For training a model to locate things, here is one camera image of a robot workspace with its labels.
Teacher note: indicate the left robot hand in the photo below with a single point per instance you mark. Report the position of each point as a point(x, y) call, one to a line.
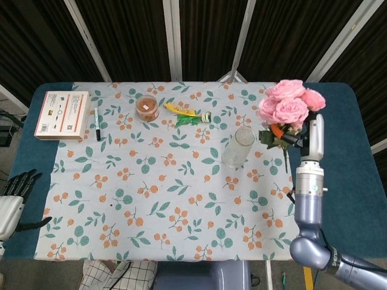
point(9, 208)

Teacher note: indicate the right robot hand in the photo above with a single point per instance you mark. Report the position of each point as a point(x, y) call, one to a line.
point(316, 139)

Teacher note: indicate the pink artificial rose bouquet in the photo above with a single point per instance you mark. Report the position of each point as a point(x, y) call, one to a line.
point(287, 105)

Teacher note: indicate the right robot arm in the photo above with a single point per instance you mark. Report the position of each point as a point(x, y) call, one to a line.
point(308, 211)

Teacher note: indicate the clear textured glass vase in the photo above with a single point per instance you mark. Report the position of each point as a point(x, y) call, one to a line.
point(237, 148)

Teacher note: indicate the black equipment box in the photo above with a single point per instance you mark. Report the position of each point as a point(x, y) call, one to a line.
point(6, 133)

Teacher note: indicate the white orange cardboard box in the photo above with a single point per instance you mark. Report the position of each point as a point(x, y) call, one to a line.
point(60, 114)

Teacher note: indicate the white black checked cloth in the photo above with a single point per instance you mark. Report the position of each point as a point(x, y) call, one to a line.
point(96, 275)

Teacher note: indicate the green black marker pen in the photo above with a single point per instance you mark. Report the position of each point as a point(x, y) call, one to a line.
point(97, 124)

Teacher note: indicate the yellow green feather shuttlecock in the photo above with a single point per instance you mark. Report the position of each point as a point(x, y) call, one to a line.
point(184, 119)

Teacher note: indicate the white table leg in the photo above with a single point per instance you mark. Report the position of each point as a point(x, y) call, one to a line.
point(269, 275)

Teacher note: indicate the floral print tablecloth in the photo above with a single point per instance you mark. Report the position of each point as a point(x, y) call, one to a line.
point(151, 181)

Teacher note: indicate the clear jar orange contents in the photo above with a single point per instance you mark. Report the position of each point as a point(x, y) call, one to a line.
point(147, 108)

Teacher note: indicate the grey blue robot torso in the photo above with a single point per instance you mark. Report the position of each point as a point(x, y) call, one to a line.
point(202, 278)

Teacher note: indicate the dark folding screen white frame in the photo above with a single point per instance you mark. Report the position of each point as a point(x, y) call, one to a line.
point(136, 36)

